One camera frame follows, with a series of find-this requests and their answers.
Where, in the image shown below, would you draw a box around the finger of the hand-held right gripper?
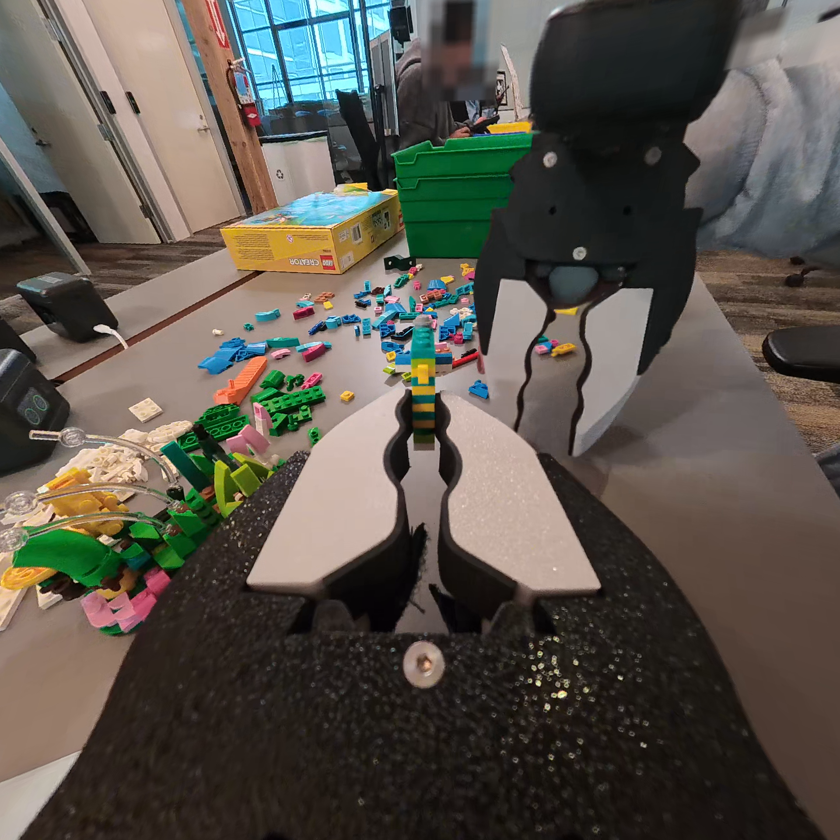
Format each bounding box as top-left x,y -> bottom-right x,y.
482,277 -> 553,432
570,287 -> 658,458

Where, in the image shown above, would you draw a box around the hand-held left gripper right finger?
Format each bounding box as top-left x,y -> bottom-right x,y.
436,392 -> 602,599

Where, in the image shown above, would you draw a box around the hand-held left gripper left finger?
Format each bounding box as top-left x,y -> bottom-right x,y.
245,388 -> 405,599

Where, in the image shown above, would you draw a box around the striped toy brick tower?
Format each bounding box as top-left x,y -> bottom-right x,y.
384,351 -> 455,452

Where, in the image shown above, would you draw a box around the person's right forearm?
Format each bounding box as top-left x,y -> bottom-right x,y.
682,23 -> 840,253

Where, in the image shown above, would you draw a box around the white paper board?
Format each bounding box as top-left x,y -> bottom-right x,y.
499,42 -> 531,122

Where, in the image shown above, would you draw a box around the green plastic storage bin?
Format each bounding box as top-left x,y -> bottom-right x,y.
392,131 -> 534,260

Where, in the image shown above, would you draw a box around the orange long brick piece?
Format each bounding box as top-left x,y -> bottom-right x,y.
214,356 -> 269,404

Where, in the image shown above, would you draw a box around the black mesh chair armrest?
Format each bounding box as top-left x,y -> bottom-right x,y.
763,326 -> 840,383

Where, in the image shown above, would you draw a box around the scattered loose toy bricks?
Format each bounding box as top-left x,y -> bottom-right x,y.
197,262 -> 578,447

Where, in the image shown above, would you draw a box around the pile of white plates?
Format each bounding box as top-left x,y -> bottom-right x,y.
0,397 -> 194,631

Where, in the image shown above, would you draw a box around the yellow toy box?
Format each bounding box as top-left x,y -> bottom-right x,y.
220,190 -> 404,274

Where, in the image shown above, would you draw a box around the green brick tree model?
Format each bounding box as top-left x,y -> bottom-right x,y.
0,427 -> 286,636

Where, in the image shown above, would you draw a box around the white recycling cabinet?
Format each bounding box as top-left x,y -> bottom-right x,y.
259,131 -> 337,211

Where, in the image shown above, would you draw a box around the black device box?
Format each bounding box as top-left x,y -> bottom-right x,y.
0,348 -> 71,476
0,318 -> 37,365

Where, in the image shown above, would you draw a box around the large window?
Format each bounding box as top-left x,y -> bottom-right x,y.
226,0 -> 395,106

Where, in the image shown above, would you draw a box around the black power station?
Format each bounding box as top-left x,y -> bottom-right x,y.
16,272 -> 119,343

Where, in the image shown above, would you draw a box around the red fire extinguisher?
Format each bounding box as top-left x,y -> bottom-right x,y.
226,59 -> 263,129

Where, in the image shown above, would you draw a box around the white open door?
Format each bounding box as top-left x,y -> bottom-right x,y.
0,0 -> 161,245

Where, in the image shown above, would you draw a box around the wooden post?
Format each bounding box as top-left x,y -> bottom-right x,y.
180,0 -> 280,214

